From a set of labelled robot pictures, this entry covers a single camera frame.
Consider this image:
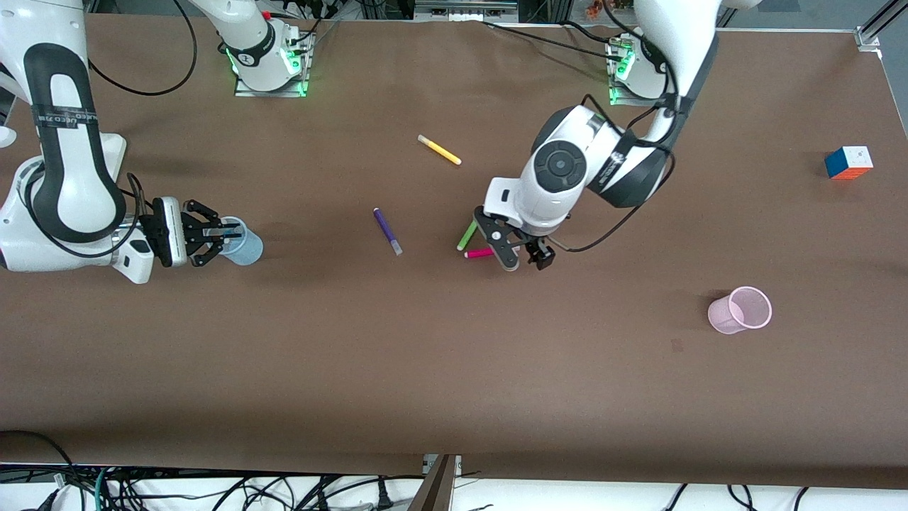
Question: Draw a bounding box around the colourful puzzle cube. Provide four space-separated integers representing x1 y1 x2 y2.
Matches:
824 145 874 180

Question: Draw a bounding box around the black looped floor cable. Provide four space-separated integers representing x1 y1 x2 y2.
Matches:
0 429 79 511

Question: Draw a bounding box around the black cable across table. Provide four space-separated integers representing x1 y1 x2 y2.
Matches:
482 20 626 63

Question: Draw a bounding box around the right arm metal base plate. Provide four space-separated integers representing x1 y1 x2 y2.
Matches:
234 28 314 98

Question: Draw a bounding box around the pink plastic cup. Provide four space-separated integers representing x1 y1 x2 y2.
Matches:
707 286 773 335

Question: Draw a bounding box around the aluminium profile table leg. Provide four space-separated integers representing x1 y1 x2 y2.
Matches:
406 454 463 511

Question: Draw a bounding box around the aluminium frame corner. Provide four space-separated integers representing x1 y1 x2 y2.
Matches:
855 0 908 52

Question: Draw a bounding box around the grey metal rail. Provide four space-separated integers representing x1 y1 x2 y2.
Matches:
414 0 520 23

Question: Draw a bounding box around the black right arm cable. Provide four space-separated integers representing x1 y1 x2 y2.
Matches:
87 0 198 97

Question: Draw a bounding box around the yellow marker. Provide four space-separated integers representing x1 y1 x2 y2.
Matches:
417 134 463 166

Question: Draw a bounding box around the blue plastic cup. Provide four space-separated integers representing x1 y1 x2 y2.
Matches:
216 216 264 267

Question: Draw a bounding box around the purple marker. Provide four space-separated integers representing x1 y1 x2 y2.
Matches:
373 207 404 256

